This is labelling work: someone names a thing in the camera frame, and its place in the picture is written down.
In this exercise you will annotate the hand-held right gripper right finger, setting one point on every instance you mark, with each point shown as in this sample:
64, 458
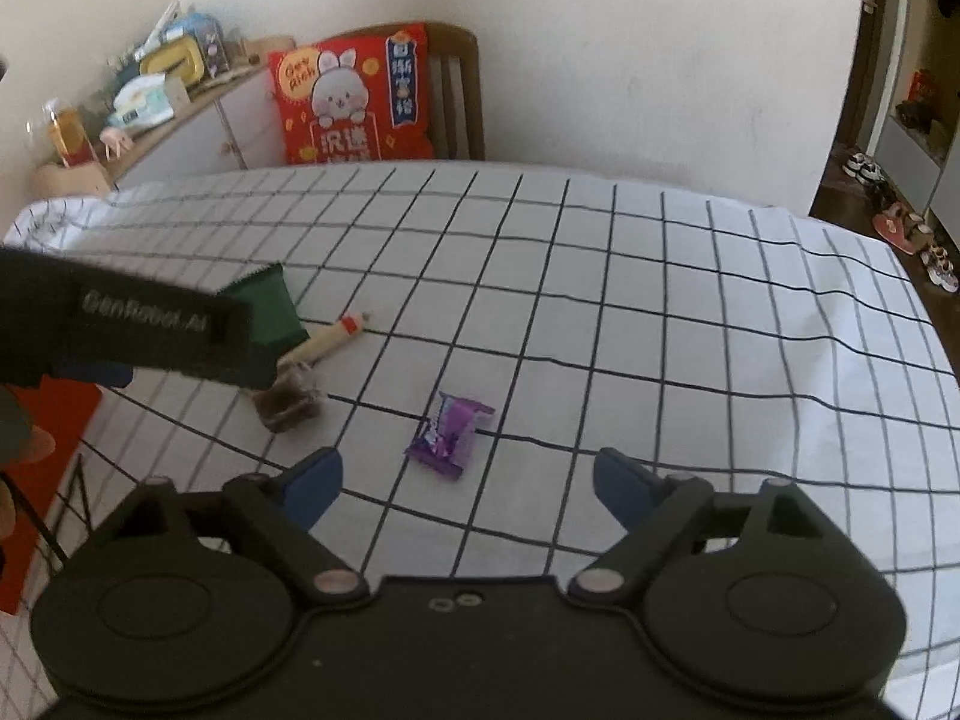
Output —
622, 487

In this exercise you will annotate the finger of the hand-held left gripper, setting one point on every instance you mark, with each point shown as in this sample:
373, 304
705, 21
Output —
90, 375

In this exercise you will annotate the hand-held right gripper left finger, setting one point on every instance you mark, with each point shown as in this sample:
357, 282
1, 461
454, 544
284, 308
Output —
315, 480

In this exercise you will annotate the purple candy packet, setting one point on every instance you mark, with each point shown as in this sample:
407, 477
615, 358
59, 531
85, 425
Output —
446, 435

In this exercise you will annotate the green snack packet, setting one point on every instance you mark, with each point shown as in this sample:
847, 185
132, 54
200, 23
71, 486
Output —
274, 307

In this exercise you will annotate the person's left hand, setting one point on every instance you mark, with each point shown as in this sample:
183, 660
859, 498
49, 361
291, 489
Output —
43, 444

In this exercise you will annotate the sausage stick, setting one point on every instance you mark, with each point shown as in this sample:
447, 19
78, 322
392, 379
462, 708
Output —
322, 343

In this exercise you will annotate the brown cardboard box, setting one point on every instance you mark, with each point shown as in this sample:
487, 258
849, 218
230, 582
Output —
71, 180

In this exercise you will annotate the checked tablecloth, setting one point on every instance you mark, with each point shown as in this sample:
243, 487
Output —
637, 330

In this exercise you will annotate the pink small ornament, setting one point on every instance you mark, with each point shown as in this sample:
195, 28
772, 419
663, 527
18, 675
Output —
115, 144

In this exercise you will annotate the orange liquid bottle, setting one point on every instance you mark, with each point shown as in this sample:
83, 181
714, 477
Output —
64, 135

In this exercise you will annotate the white side cabinet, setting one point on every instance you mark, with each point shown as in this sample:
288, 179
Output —
187, 142

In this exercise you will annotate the tissue pack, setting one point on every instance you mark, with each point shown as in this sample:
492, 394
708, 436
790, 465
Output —
146, 105

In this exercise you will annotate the yellow rimmed container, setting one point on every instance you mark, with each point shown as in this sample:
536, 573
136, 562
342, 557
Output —
172, 60

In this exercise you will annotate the blue patterned box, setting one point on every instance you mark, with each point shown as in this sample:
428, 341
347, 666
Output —
204, 41

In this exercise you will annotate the red rabbit cushion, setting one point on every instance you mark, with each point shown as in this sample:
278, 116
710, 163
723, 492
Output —
345, 97

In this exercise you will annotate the red sandals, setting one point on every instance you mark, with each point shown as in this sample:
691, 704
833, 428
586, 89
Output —
900, 229

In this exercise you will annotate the patterned shoes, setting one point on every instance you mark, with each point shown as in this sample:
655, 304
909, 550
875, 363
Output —
943, 266

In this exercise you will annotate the white sneakers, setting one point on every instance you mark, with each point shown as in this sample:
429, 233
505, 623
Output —
862, 167

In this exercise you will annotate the wooden chair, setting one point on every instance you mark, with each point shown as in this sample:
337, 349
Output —
461, 90

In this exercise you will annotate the grey shelf cabinet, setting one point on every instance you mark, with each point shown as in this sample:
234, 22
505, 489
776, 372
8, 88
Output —
911, 150

